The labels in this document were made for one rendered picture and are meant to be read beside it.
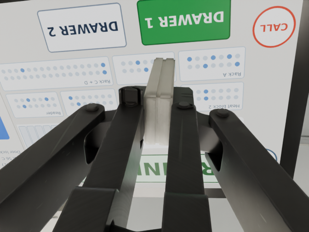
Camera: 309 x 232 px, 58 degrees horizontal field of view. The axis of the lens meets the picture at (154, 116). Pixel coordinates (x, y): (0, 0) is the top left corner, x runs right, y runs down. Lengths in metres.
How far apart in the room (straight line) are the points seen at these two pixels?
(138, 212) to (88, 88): 0.89
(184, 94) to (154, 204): 1.06
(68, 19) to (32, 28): 0.04
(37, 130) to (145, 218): 0.85
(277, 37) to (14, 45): 0.29
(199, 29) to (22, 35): 0.20
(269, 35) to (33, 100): 0.29
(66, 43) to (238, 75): 0.20
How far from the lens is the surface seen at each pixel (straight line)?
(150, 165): 0.40
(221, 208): 1.39
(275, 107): 0.35
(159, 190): 0.43
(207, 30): 0.31
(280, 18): 0.32
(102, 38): 0.32
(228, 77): 0.32
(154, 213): 1.22
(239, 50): 0.32
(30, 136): 0.43
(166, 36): 0.31
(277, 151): 0.39
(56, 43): 0.34
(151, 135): 0.15
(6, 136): 0.45
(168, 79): 0.16
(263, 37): 0.32
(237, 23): 0.31
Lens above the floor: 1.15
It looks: 10 degrees down
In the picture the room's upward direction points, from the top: 180 degrees clockwise
